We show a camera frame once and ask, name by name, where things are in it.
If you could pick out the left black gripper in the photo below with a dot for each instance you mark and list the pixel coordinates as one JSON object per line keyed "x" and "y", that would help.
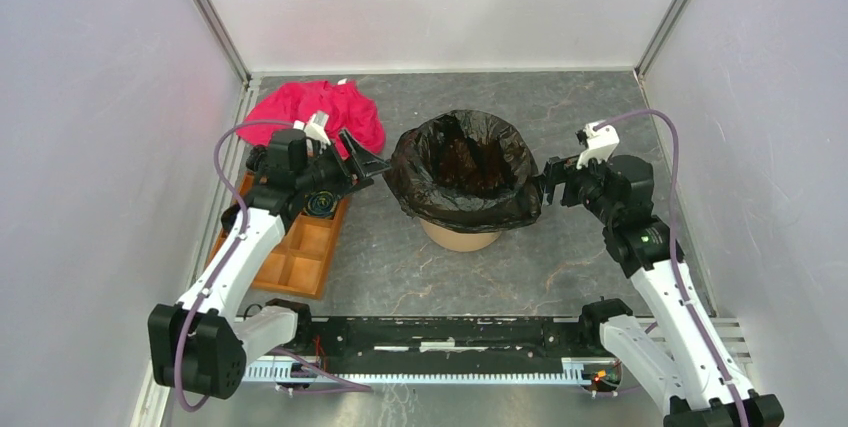
{"x": 368, "y": 163}

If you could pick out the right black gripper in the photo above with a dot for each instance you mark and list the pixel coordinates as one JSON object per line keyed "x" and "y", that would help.
{"x": 556, "y": 171}

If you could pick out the black trash bag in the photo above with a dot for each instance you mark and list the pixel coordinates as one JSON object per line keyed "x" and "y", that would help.
{"x": 467, "y": 171}

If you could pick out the orange trash bin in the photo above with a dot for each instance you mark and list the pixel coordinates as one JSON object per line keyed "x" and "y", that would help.
{"x": 458, "y": 242}

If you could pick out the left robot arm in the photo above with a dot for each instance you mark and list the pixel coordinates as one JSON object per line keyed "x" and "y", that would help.
{"x": 197, "y": 347}

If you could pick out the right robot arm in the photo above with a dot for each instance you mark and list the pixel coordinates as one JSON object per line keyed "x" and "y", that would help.
{"x": 693, "y": 379}

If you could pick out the black bag roll right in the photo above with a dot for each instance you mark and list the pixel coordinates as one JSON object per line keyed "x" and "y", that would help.
{"x": 321, "y": 204}

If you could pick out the red cloth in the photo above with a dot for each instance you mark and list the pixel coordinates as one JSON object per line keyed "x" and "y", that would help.
{"x": 346, "y": 106}

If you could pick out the orange compartment tray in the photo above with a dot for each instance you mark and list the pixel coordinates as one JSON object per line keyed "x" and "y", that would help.
{"x": 299, "y": 265}

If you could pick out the black bag roll left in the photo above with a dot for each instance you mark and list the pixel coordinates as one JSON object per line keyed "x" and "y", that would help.
{"x": 228, "y": 218}

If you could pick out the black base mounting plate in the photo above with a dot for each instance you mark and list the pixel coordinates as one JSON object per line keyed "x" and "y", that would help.
{"x": 445, "y": 345}

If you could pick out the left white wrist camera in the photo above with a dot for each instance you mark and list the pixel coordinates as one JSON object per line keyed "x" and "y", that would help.
{"x": 314, "y": 128}

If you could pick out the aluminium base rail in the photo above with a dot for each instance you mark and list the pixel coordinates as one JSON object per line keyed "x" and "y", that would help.
{"x": 310, "y": 369}

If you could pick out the right aluminium corner post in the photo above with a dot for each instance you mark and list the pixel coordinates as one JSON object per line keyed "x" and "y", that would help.
{"x": 670, "y": 18}

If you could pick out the aluminium corner post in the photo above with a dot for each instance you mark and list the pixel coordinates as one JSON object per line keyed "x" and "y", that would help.
{"x": 670, "y": 18}
{"x": 224, "y": 40}

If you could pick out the left aluminium corner post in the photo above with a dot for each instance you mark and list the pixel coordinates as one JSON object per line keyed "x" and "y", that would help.
{"x": 224, "y": 40}

